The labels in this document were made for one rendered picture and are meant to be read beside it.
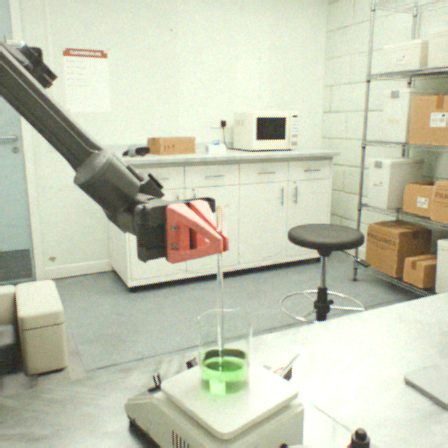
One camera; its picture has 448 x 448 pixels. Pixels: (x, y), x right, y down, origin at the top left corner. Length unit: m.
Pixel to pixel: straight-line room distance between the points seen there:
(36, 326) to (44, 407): 0.80
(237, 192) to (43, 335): 2.02
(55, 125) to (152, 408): 0.38
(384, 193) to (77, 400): 2.67
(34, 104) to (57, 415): 0.42
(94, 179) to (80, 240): 2.99
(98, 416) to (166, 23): 3.23
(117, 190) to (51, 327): 0.99
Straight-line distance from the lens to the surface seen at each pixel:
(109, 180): 0.56
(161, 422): 0.58
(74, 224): 3.50
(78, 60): 3.46
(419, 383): 0.76
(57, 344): 1.54
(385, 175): 3.12
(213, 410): 0.52
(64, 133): 0.66
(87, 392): 0.73
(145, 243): 0.52
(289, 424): 0.56
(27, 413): 0.72
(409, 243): 3.19
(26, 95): 0.67
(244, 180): 3.23
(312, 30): 4.27
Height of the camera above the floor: 1.14
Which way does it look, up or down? 13 degrees down
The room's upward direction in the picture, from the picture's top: straight up
